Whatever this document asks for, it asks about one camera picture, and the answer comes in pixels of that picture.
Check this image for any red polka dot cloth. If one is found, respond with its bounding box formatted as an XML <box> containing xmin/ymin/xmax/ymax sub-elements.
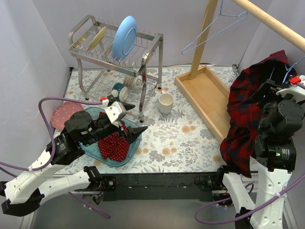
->
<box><xmin>92</xmin><ymin>112</ymin><xmax>131</xmax><ymax>162</ymax></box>

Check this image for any light blue wire hanger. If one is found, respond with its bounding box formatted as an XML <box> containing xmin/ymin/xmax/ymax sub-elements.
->
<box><xmin>181</xmin><ymin>0</ymin><xmax>248</xmax><ymax>55</ymax></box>
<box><xmin>269</xmin><ymin>56</ymin><xmax>305</xmax><ymax>83</ymax></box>

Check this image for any red plaid skirt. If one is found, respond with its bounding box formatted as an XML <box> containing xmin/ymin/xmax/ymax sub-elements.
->
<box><xmin>220</xmin><ymin>50</ymin><xmax>290</xmax><ymax>178</ymax></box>

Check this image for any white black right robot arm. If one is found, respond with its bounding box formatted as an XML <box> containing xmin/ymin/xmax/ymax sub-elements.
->
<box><xmin>215</xmin><ymin>75</ymin><xmax>305</xmax><ymax>229</ymax></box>

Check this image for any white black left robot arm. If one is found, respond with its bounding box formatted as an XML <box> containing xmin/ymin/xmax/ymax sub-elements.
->
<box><xmin>0</xmin><ymin>102</ymin><xmax>147</xmax><ymax>217</ymax></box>

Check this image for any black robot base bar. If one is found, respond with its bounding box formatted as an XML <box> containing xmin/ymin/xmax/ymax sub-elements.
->
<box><xmin>78</xmin><ymin>172</ymin><xmax>226</xmax><ymax>201</ymax></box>

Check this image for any clear blue glass tray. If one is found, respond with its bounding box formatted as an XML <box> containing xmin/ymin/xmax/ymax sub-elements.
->
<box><xmin>81</xmin><ymin>107</ymin><xmax>142</xmax><ymax>167</ymax></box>

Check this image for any patterned cup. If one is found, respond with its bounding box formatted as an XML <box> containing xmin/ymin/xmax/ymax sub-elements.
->
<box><xmin>123</xmin><ymin>75</ymin><xmax>139</xmax><ymax>88</ymax></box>

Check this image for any white ceramic mug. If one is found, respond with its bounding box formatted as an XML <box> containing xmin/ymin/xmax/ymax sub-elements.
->
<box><xmin>158</xmin><ymin>91</ymin><xmax>174</xmax><ymax>115</ymax></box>

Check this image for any floral tablecloth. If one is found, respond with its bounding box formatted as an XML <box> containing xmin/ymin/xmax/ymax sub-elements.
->
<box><xmin>57</xmin><ymin>66</ymin><xmax>238</xmax><ymax>176</ymax></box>

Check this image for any pink polka dot plate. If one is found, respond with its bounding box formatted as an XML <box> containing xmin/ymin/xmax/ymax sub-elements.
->
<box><xmin>51</xmin><ymin>102</ymin><xmax>84</xmax><ymax>130</ymax></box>

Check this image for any steel dish rack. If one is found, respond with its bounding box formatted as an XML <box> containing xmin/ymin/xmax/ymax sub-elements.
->
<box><xmin>69</xmin><ymin>15</ymin><xmax>163</xmax><ymax>122</ymax></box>

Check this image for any light blue plate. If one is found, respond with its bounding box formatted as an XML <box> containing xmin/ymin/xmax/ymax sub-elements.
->
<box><xmin>112</xmin><ymin>16</ymin><xmax>138</xmax><ymax>61</ymax></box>

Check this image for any cream yellow plate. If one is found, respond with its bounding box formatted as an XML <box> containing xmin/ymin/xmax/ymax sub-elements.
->
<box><xmin>86</xmin><ymin>26</ymin><xmax>107</xmax><ymax>52</ymax></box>

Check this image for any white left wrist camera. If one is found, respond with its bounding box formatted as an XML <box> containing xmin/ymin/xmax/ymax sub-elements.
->
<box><xmin>104</xmin><ymin>102</ymin><xmax>126</xmax><ymax>128</ymax></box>

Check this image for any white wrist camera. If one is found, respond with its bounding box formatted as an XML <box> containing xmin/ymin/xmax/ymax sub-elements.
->
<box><xmin>104</xmin><ymin>102</ymin><xmax>126</xmax><ymax>128</ymax></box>
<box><xmin>276</xmin><ymin>75</ymin><xmax>305</xmax><ymax>97</ymax></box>

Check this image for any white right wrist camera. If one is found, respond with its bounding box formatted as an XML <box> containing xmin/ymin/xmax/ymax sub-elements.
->
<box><xmin>276</xmin><ymin>75</ymin><xmax>305</xmax><ymax>97</ymax></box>

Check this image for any wooden clothes rack frame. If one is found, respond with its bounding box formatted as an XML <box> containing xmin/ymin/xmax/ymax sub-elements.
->
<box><xmin>174</xmin><ymin>0</ymin><xmax>305</xmax><ymax>142</ymax></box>

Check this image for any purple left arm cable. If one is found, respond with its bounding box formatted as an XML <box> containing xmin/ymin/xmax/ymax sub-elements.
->
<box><xmin>0</xmin><ymin>95</ymin><xmax>112</xmax><ymax>219</ymax></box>

